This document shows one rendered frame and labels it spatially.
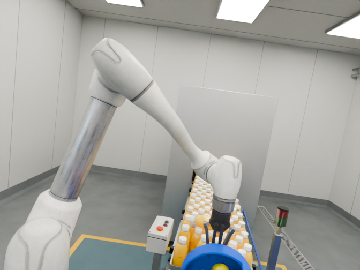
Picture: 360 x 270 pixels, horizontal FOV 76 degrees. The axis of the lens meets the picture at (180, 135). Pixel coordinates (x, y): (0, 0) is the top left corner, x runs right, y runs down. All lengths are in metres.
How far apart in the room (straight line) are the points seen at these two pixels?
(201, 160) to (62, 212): 0.54
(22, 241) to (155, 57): 4.86
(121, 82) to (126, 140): 4.73
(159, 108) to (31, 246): 0.51
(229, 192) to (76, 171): 0.55
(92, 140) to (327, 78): 5.59
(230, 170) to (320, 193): 5.50
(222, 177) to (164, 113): 0.33
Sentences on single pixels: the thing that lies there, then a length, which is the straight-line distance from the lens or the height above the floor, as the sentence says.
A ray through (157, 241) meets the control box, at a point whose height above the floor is 1.06.
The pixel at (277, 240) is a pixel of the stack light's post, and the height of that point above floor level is 1.07.
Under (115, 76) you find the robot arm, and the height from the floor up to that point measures 1.79.
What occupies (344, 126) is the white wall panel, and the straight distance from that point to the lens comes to 6.27.
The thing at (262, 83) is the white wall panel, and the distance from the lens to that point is 5.47.
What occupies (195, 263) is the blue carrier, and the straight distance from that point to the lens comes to 1.05.
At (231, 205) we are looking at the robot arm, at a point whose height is 1.40.
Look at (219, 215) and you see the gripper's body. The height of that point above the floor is 1.35.
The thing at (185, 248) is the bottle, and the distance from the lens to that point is 1.25.
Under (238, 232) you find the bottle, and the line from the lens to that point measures 1.49.
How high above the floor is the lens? 1.73
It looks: 7 degrees down
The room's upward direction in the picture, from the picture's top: 8 degrees clockwise
